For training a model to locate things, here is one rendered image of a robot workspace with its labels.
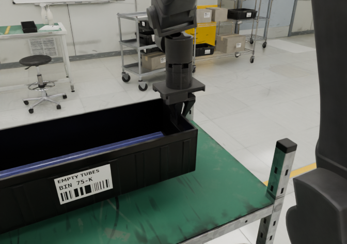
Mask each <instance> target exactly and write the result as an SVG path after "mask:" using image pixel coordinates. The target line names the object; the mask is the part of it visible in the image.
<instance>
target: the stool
mask: <svg viewBox="0 0 347 244"><path fill-rule="evenodd" d="M51 60H52V58H51V57H50V56H47V55H32V56H28V57H24V58H22V59H20V60H19V63H20V64H21V65H24V66H29V67H31V66H36V69H37V78H38V82H35V83H32V84H30V85H29V86H28V89H29V90H32V91H41V95H42V96H41V97H32V98H23V99H22V100H23V102H24V104H25V105H28V104H29V102H28V100H37V102H35V103H34V104H33V105H32V106H30V109H29V110H28V111H29V113H31V114H32V113H33V112H34V109H33V108H34V107H35V106H37V105H38V104H40V103H41V102H43V101H49V102H52V103H56V104H57V106H56V107H57V109H61V105H59V104H60V102H58V101H56V100H53V99H52V98H54V97H58V96H63V98H64V99H65V98H67V95H66V93H60V94H54V95H47V93H46V91H45V90H47V89H50V88H53V87H54V86H55V83H54V82H52V81H43V79H42V74H40V70H39V66H40V65H45V64H47V63H49V62H51ZM29 67H27V68H25V69H28V68H29ZM43 82H50V83H53V84H54V85H53V86H51V87H49V88H45V87H46V86H49V85H47V84H46V83H43ZM37 83H39V84H38V87H36V88H40V89H36V88H33V89H30V88H29V87H30V86H32V85H33V84H37Z"/></svg>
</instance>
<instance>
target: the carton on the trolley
mask: <svg viewBox="0 0 347 244"><path fill-rule="evenodd" d="M141 57H142V67H143V68H146V69H149V70H155V69H159V68H163V67H165V65H166V60H165V53H162V52H158V51H157V52H152V53H148V54H144V55H141Z"/></svg>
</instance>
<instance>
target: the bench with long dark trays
mask: <svg viewBox="0 0 347 244"><path fill-rule="evenodd" d="M35 25H36V27H37V32H36V33H23V31H22V27H21V25H8V26H0V42H7V41H20V40H33V39H45V38H58V37H59V42H60V47H61V52H62V57H63V61H64V67H65V72H66V75H67V76H66V77H67V79H60V80H52V82H54V83H55V84H57V83H64V82H70V86H71V90H72V91H71V92H75V91H74V85H73V78H72V73H71V68H70V62H69V56H68V50H67V45H66V39H65V34H67V31H66V29H65V28H64V26H63V25H62V23H61V22H58V23H54V25H59V26H62V27H60V28H59V29H56V30H39V29H40V28H42V27H43V26H45V25H48V24H43V23H41V24H35ZM43 83H46V84H47V85H50V84H53V83H50V82H43ZM30 84H32V83H30ZM30 84H22V85H15V86H7V87H0V92H2V91H7V90H14V89H21V88H28V86H29V85H30ZM38 84H39V83H37V84H33V85H32V86H30V87H36V86H38Z"/></svg>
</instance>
